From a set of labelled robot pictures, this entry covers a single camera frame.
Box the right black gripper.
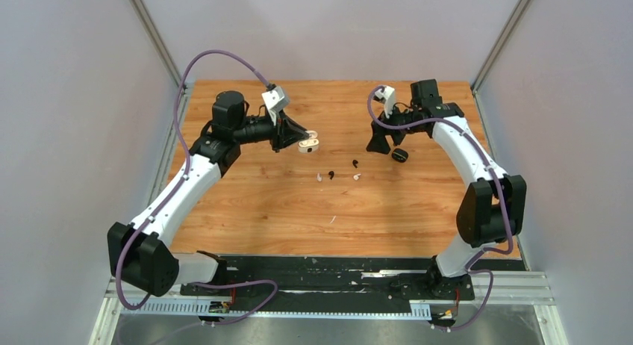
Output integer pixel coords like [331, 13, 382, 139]
[367, 101, 424, 155]

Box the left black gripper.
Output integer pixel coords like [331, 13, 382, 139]
[233, 109, 309, 153]

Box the white earbud charging case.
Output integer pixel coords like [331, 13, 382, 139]
[297, 130, 320, 154]

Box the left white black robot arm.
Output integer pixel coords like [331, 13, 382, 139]
[107, 85, 310, 296]

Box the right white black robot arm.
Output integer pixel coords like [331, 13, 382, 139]
[366, 79, 527, 299]

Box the black earbud charging case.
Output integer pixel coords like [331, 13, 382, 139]
[391, 148, 409, 163]

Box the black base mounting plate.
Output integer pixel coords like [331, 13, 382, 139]
[179, 255, 526, 315]

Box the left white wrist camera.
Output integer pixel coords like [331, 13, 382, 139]
[261, 84, 290, 125]

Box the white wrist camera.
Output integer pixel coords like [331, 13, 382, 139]
[372, 85, 396, 119]
[261, 84, 290, 125]

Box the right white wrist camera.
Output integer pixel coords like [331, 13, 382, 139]
[372, 85, 396, 119]

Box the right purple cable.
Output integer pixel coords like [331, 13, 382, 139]
[367, 85, 515, 332]

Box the purple cable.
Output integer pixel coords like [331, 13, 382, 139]
[367, 85, 515, 332]
[114, 49, 279, 329]

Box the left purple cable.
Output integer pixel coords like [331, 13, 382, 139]
[114, 49, 279, 329]

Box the aluminium rail frame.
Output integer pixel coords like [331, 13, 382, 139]
[90, 271, 567, 344]

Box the right aluminium corner post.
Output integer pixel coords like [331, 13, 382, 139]
[470, 0, 532, 96]

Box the aluminium corner post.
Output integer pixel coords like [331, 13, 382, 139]
[470, 0, 532, 96]
[129, 0, 181, 87]

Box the left aluminium corner post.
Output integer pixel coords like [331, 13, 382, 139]
[129, 0, 181, 87]

